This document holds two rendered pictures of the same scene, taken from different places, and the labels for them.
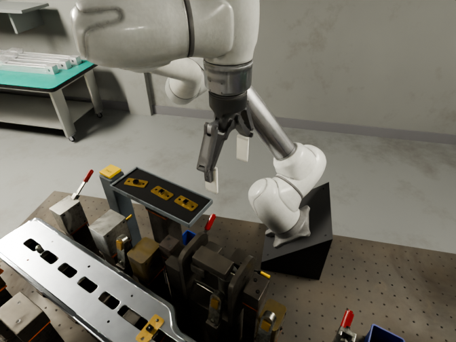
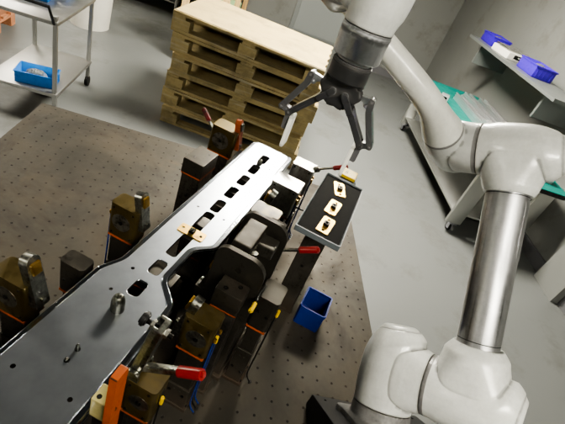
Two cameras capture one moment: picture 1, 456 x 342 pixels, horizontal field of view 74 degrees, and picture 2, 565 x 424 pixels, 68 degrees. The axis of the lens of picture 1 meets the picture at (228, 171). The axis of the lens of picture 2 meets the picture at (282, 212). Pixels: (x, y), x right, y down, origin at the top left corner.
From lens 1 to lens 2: 0.75 m
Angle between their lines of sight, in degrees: 51
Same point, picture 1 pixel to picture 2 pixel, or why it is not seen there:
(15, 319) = (195, 155)
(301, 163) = (465, 368)
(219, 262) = (247, 236)
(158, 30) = not seen: outside the picture
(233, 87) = (338, 44)
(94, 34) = not seen: outside the picture
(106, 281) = (235, 203)
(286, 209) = (384, 378)
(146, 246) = (271, 213)
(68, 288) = (226, 182)
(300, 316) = not seen: outside the picture
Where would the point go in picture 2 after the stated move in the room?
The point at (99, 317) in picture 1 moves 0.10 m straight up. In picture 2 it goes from (201, 201) to (208, 176)
